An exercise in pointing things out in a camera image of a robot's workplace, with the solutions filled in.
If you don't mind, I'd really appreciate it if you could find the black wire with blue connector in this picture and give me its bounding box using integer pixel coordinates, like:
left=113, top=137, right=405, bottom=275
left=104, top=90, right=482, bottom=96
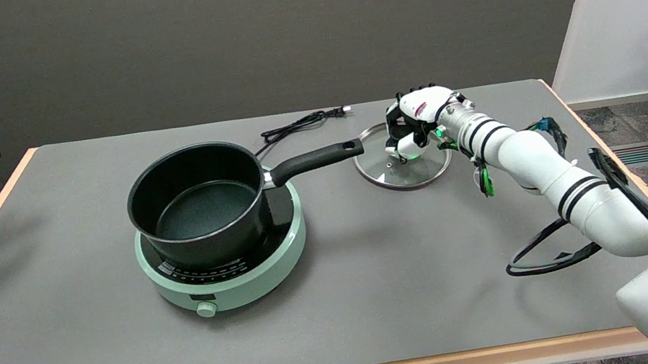
left=523, top=114, right=571, bottom=162

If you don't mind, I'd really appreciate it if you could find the wire with green connector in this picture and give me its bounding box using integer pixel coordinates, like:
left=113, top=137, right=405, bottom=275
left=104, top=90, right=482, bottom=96
left=469, top=154, right=495, bottom=199

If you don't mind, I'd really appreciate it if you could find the black power cord with plug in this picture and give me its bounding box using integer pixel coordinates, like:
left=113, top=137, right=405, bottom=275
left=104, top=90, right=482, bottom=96
left=249, top=105, right=357, bottom=158

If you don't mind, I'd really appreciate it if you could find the black saucepan with handle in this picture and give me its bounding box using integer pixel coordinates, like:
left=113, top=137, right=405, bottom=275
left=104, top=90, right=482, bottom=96
left=119, top=119, right=379, bottom=281

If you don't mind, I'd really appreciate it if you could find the grey table mat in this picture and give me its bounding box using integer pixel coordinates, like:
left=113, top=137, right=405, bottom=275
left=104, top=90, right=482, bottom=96
left=0, top=55, right=648, bottom=364

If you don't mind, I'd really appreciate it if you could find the thick black cable loop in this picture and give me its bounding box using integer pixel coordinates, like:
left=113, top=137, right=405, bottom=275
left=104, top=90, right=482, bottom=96
left=500, top=212, right=605, bottom=279

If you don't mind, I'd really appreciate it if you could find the mint green induction cooker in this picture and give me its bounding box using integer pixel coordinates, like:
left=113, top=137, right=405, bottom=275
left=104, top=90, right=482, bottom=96
left=126, top=164, right=318, bottom=328

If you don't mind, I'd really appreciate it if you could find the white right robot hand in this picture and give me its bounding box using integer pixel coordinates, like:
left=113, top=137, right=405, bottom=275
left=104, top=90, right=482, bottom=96
left=376, top=80, right=468, bottom=165

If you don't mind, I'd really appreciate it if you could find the glass pot lid black knob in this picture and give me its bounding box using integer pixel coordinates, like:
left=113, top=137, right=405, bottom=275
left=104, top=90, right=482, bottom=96
left=349, top=114, right=457, bottom=197

